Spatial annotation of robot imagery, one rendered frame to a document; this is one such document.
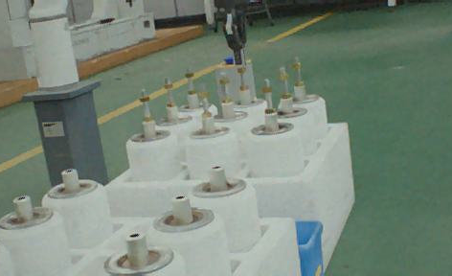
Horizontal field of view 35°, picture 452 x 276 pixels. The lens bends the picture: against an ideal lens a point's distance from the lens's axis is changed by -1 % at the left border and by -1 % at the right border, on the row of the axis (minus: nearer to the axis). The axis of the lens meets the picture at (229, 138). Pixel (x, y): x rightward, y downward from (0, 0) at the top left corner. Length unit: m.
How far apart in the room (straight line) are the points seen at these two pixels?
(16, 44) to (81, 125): 2.35
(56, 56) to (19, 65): 2.30
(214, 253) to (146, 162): 0.49
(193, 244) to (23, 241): 0.24
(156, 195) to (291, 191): 0.25
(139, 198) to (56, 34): 0.62
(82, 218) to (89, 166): 0.77
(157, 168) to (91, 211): 0.29
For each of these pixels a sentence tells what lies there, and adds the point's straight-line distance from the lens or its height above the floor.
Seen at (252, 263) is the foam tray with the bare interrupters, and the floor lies 0.18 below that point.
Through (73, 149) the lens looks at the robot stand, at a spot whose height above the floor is 0.16.
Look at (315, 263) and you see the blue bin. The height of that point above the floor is 0.07.
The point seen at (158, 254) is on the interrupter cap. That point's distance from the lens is 0.80.
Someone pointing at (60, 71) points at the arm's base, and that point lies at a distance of 1.81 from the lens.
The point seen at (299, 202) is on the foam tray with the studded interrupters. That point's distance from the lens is 1.22.
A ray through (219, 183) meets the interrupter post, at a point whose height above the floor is 0.26.
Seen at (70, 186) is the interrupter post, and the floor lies 0.26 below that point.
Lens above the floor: 0.55
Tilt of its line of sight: 14 degrees down
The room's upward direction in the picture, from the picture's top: 8 degrees counter-clockwise
